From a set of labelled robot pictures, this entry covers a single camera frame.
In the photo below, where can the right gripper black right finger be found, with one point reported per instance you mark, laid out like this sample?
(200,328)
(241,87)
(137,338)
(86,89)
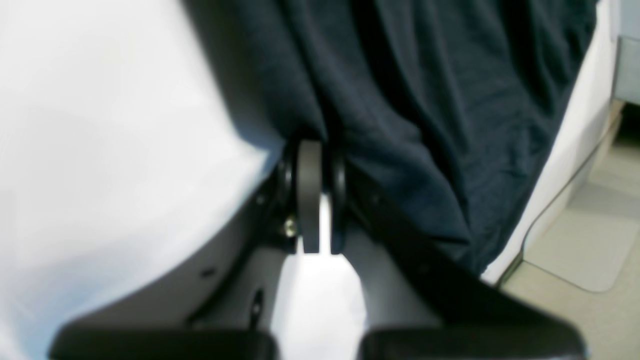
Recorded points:
(420,305)

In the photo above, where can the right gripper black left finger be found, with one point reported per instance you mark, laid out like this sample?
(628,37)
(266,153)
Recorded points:
(217,304)

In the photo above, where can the black long-sleeve T-shirt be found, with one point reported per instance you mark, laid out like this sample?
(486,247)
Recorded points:
(452,106)

